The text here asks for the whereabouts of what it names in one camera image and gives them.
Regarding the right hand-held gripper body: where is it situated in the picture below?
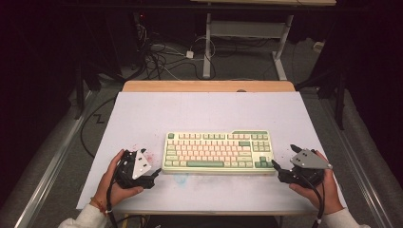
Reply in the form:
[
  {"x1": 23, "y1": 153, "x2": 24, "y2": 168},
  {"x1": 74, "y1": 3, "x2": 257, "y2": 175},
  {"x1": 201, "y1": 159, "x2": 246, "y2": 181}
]
[{"x1": 278, "y1": 148, "x2": 334, "y2": 190}]

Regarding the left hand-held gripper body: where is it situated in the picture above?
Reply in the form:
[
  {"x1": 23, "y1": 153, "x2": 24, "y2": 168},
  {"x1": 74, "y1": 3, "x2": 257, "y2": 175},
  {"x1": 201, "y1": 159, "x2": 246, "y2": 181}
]
[{"x1": 113, "y1": 148, "x2": 157, "y2": 190}]

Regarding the green and cream keyboard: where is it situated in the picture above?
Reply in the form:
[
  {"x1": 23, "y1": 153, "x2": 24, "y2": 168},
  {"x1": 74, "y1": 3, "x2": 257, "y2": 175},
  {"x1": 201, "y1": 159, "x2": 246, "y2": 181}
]
[{"x1": 162, "y1": 129, "x2": 276, "y2": 176}]

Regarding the person's left hand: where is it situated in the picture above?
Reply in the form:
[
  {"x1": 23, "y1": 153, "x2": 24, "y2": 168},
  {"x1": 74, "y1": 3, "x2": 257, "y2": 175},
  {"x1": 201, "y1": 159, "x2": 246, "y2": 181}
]
[{"x1": 94, "y1": 148, "x2": 145, "y2": 209}]

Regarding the person's right hand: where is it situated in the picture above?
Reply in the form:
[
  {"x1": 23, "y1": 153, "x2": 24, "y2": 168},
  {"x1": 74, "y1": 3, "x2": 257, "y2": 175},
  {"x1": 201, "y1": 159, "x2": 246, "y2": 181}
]
[{"x1": 288, "y1": 149, "x2": 345, "y2": 216}]

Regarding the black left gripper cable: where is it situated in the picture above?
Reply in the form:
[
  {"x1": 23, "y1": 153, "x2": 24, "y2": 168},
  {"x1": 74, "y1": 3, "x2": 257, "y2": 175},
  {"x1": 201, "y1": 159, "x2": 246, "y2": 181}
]
[{"x1": 106, "y1": 179, "x2": 118, "y2": 228}]

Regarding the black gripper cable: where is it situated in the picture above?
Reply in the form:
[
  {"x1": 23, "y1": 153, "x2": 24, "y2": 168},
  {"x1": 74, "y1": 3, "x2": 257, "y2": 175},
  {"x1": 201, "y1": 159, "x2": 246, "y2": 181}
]
[
  {"x1": 106, "y1": 179, "x2": 118, "y2": 228},
  {"x1": 302, "y1": 175, "x2": 327, "y2": 228}
]

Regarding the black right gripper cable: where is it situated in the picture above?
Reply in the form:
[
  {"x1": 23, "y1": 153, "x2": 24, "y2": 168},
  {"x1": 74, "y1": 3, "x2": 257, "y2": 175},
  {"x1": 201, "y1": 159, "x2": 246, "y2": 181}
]
[{"x1": 302, "y1": 175, "x2": 327, "y2": 228}]

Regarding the red wrist bracelet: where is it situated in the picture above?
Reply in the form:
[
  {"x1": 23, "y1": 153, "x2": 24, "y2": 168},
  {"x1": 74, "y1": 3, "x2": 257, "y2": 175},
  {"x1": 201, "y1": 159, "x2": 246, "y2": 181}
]
[{"x1": 89, "y1": 197, "x2": 108, "y2": 216}]

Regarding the aluminium rail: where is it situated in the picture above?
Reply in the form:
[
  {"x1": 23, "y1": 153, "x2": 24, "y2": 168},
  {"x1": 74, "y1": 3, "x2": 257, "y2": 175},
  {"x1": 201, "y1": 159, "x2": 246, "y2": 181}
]
[
  {"x1": 317, "y1": 90, "x2": 397, "y2": 228},
  {"x1": 13, "y1": 90, "x2": 98, "y2": 228}
]

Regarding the black floor cable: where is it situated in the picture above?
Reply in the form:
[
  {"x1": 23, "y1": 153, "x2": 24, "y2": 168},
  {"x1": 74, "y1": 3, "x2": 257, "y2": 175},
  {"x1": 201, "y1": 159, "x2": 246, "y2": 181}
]
[{"x1": 79, "y1": 95, "x2": 118, "y2": 160}]

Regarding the tangle of floor cables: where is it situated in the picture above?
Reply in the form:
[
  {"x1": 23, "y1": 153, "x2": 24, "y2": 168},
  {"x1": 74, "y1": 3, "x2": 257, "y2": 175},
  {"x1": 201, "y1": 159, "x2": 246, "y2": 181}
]
[{"x1": 134, "y1": 12, "x2": 217, "y2": 81}]

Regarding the white desk frame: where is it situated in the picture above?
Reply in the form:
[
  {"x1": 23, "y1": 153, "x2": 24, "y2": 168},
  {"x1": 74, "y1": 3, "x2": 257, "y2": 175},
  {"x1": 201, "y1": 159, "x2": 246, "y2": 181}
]
[{"x1": 189, "y1": 0, "x2": 337, "y2": 81}]

